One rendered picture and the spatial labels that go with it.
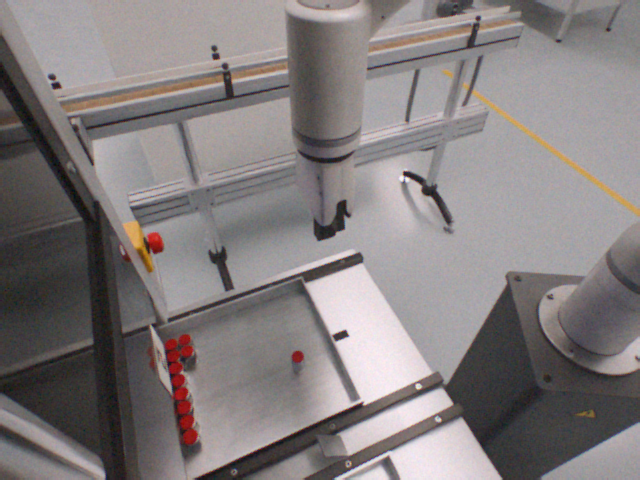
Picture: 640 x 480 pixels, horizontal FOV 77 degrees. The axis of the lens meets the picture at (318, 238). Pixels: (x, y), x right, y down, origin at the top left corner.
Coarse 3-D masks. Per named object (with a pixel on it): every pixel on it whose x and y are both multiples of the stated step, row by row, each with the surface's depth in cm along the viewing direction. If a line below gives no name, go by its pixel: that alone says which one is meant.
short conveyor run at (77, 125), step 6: (66, 114) 110; (72, 120) 113; (78, 120) 112; (72, 126) 98; (78, 126) 110; (84, 126) 116; (78, 132) 101; (84, 132) 113; (78, 138) 100; (84, 138) 111; (90, 138) 119; (84, 144) 103; (90, 144) 116; (84, 150) 103; (90, 150) 113; (90, 156) 105; (90, 162) 106
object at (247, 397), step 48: (288, 288) 79; (192, 336) 74; (240, 336) 74; (288, 336) 74; (192, 384) 68; (240, 384) 68; (288, 384) 68; (336, 384) 68; (240, 432) 63; (288, 432) 60
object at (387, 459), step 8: (384, 456) 58; (392, 456) 58; (368, 464) 57; (376, 464) 59; (384, 464) 60; (392, 464) 58; (352, 472) 56; (360, 472) 58; (368, 472) 59; (376, 472) 59; (384, 472) 59; (392, 472) 59; (400, 472) 56
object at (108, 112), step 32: (384, 32) 145; (416, 32) 144; (448, 32) 153; (480, 32) 152; (512, 32) 158; (192, 64) 127; (224, 64) 120; (256, 64) 128; (384, 64) 144; (416, 64) 150; (64, 96) 121; (96, 96) 115; (128, 96) 122; (160, 96) 121; (192, 96) 124; (224, 96) 128; (256, 96) 133; (288, 96) 138; (96, 128) 119; (128, 128) 123
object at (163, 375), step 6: (150, 324) 57; (156, 336) 58; (156, 342) 57; (156, 348) 55; (162, 348) 60; (156, 354) 54; (162, 354) 58; (156, 360) 53; (162, 366) 55; (162, 372) 54; (162, 378) 53; (168, 378) 57; (168, 384) 55; (168, 390) 54
